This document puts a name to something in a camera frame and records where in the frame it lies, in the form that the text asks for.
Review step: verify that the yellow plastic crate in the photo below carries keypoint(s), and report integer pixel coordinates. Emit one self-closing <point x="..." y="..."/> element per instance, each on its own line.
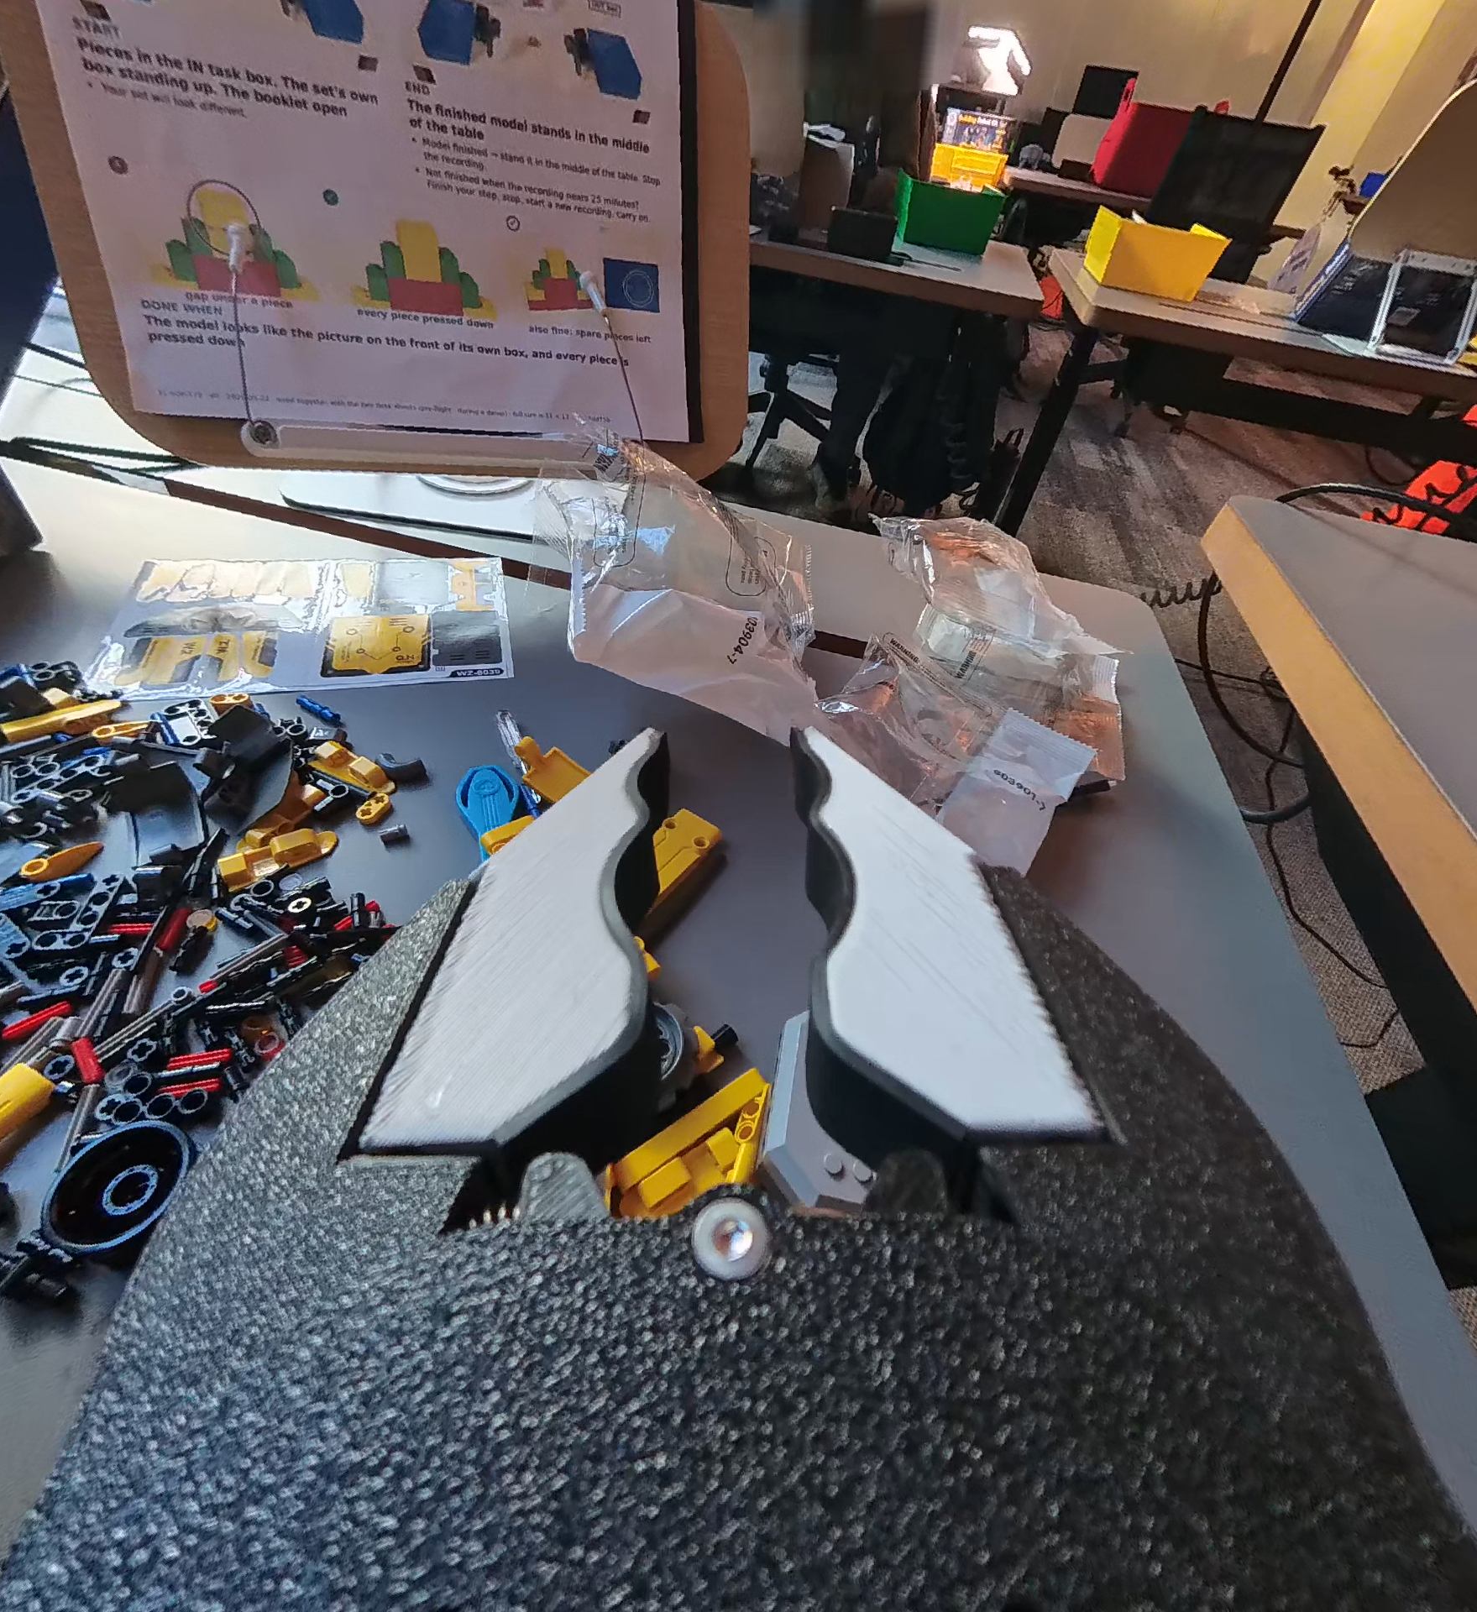
<point x="972" y="164"/>

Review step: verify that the black backpack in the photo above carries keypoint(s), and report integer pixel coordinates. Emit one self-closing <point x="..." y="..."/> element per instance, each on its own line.
<point x="935" y="417"/>

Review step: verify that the yellow plastic bin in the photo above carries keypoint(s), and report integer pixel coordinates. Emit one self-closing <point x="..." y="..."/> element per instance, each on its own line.
<point x="1149" y="258"/>

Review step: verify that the small green bin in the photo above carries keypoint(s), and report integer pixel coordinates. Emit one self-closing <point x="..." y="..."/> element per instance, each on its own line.
<point x="947" y="215"/>

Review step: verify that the red bag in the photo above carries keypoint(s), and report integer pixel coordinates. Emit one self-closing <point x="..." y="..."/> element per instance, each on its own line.
<point x="1149" y="147"/>

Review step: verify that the pile of building block parts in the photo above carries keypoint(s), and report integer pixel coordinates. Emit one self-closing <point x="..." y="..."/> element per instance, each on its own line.
<point x="121" y="882"/>

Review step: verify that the grey desk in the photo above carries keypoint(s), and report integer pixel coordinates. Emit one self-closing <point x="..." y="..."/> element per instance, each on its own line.
<point x="1192" y="882"/>

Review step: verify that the grey studded motor block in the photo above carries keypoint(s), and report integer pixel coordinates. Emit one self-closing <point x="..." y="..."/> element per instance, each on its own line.
<point x="802" y="1135"/>

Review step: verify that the wooden table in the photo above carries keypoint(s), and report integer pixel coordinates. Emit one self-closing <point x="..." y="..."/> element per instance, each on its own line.
<point x="1420" y="656"/>

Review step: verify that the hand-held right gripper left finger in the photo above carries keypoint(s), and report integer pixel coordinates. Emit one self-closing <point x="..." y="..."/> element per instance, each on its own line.
<point x="513" y="996"/>

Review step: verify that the blue plastic toy part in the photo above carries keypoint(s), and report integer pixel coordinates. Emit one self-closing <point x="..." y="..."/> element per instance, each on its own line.
<point x="488" y="807"/>

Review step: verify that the brown clipboard with paper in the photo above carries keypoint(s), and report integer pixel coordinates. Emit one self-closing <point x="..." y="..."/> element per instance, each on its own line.
<point x="374" y="252"/>

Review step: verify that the grey work table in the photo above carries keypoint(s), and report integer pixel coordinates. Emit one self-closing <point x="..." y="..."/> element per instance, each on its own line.
<point x="915" y="272"/>
<point x="1255" y="329"/>

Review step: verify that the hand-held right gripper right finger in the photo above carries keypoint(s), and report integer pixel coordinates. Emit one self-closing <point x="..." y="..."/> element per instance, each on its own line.
<point x="953" y="996"/>

